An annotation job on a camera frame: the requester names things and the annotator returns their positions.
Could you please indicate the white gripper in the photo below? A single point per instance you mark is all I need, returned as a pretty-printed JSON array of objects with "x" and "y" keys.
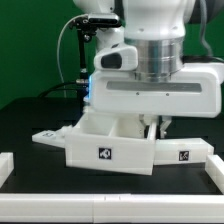
[{"x": 193, "y": 91}]

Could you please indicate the black camera on stand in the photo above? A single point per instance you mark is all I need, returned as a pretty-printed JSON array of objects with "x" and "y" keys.
[{"x": 87, "y": 26}]

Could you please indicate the white cabinet body box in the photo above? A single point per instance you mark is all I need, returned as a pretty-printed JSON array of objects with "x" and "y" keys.
[{"x": 111, "y": 143}]

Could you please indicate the white front fence rail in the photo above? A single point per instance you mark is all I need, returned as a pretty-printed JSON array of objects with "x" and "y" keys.
[{"x": 74, "y": 208}]

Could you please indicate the white cabinet door panel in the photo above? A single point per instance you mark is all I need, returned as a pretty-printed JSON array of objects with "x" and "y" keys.
[{"x": 182, "y": 151}]

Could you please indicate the white right fence block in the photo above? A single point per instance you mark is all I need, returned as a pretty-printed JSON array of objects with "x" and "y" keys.
[{"x": 214, "y": 167}]

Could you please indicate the white flat panel piece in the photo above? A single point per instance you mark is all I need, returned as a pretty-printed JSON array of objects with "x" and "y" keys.
[{"x": 52, "y": 138}]

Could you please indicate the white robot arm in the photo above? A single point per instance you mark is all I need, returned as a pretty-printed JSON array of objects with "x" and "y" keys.
[{"x": 143, "y": 77}]

